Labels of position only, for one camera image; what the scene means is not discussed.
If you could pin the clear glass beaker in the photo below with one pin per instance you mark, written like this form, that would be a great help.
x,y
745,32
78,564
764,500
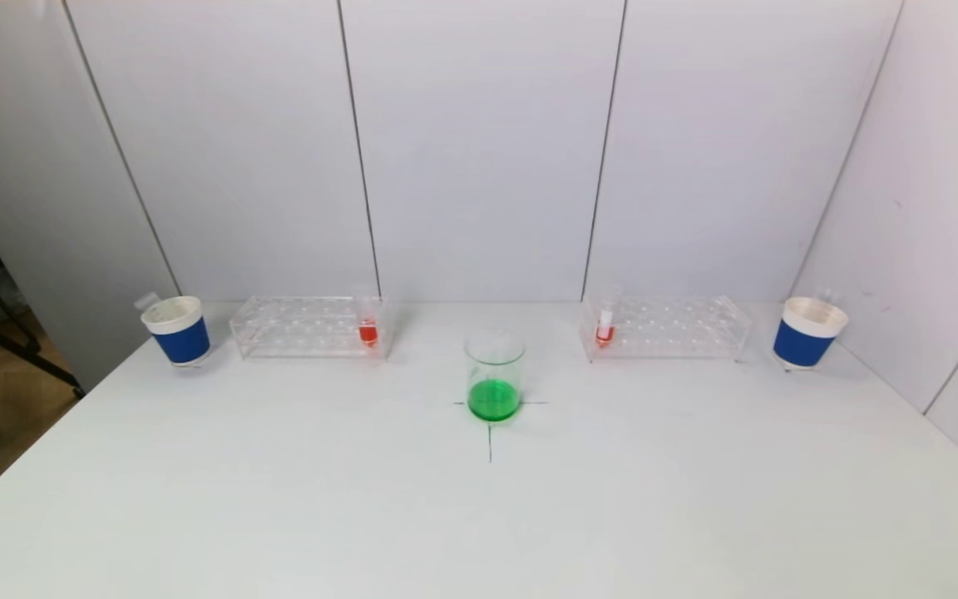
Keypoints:
x,y
494,399

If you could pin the test tube with red liquid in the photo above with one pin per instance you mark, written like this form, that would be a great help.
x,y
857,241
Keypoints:
x,y
367,333

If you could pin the test tube with blue liquid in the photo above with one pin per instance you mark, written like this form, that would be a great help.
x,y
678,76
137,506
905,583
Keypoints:
x,y
146,300

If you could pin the white paper cup blue sleeve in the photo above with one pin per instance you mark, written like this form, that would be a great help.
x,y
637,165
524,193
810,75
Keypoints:
x,y
803,341
181,341

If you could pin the clear acrylic test tube rack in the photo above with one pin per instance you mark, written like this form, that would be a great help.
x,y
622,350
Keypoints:
x,y
662,329
304,329

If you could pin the labelled test tube red liquid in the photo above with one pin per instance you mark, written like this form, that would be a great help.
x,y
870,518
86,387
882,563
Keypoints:
x,y
604,333

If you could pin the test tube with yellow liquid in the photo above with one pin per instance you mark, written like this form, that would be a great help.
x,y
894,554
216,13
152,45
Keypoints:
x,y
827,296

